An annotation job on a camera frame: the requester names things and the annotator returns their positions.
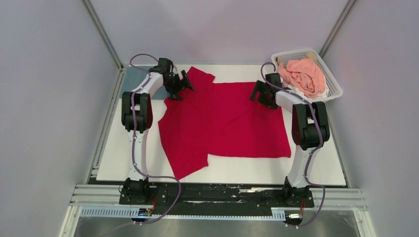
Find white plastic laundry basket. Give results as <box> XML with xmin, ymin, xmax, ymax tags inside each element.
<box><xmin>271</xmin><ymin>48</ymin><xmax>343</xmax><ymax>102</ymax></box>

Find pink t shirt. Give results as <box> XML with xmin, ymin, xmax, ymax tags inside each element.
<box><xmin>278</xmin><ymin>59</ymin><xmax>327</xmax><ymax>97</ymax></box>

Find aluminium frame rail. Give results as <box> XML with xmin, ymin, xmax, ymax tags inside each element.
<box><xmin>69</xmin><ymin>185</ymin><xmax>376</xmax><ymax>237</ymax></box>

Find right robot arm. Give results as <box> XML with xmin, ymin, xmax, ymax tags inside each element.
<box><xmin>250</xmin><ymin>73</ymin><xmax>330</xmax><ymax>206</ymax></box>

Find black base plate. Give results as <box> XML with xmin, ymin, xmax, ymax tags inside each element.
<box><xmin>88</xmin><ymin>176</ymin><xmax>315</xmax><ymax>218</ymax></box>

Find white slotted cable duct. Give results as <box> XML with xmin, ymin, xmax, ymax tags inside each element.
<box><xmin>80</xmin><ymin>206</ymin><xmax>286</xmax><ymax>221</ymax></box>

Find red t shirt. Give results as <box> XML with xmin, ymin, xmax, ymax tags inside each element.
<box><xmin>158</xmin><ymin>67</ymin><xmax>292</xmax><ymax>179</ymax></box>

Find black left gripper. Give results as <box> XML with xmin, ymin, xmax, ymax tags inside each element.
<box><xmin>164</xmin><ymin>71</ymin><xmax>195</xmax><ymax>101</ymax></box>

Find folded blue t shirt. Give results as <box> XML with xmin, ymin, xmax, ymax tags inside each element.
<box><xmin>119</xmin><ymin>67</ymin><xmax>168</xmax><ymax>100</ymax></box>

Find beige garment in basket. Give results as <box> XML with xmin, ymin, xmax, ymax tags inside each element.
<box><xmin>272</xmin><ymin>49</ymin><xmax>319</xmax><ymax>66</ymax></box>

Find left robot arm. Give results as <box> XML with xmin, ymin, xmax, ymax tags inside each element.
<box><xmin>120</xmin><ymin>58</ymin><xmax>194</xmax><ymax>204</ymax></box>

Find white t shirt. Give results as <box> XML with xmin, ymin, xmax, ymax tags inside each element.
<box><xmin>286</xmin><ymin>84</ymin><xmax>329</xmax><ymax>100</ymax></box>

